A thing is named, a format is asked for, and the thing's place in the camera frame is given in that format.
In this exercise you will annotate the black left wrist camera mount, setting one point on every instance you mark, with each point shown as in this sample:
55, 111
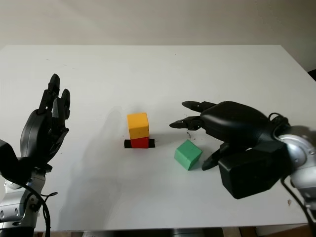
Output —
8, 163

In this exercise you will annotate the red wooden block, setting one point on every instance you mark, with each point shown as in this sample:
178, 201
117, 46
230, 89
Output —
139, 143

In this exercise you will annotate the green wooden block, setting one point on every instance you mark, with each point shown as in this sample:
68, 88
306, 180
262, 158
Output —
187, 154

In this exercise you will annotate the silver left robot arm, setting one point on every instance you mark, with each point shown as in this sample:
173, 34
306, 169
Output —
17, 205

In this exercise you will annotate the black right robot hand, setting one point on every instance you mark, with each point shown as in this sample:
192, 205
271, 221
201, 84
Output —
234, 123

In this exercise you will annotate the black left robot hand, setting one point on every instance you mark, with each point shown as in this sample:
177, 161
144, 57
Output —
39, 133

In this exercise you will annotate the dark object beside table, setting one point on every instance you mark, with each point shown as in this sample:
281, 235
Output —
312, 75

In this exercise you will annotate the dark robot torso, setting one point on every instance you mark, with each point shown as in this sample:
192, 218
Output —
187, 233

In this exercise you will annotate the black tape strip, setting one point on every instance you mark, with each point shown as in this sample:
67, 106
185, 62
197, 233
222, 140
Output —
127, 144

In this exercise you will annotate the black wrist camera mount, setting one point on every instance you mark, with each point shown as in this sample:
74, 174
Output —
8, 163
249, 175

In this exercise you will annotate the yellow wooden block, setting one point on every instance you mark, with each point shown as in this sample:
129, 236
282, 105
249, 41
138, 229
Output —
138, 124

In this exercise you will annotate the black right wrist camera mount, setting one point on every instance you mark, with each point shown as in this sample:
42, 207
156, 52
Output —
249, 175

